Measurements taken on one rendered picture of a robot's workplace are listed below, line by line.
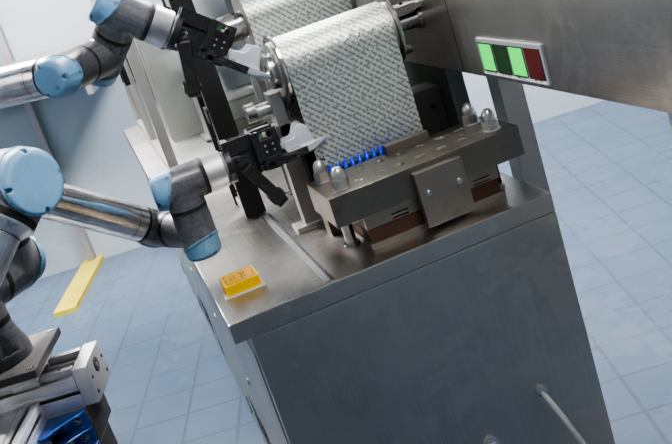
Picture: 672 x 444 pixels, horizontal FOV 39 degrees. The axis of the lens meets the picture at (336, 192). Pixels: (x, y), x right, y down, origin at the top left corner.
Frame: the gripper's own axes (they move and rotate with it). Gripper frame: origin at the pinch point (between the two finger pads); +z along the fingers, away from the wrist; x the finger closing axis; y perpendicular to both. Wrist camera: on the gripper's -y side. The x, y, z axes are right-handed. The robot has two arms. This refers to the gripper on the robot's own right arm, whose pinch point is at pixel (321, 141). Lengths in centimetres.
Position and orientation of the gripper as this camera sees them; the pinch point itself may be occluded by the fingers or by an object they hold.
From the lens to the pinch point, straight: 194.8
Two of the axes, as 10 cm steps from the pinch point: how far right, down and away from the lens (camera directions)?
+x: -2.8, -2.0, 9.4
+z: 9.1, -3.6, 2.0
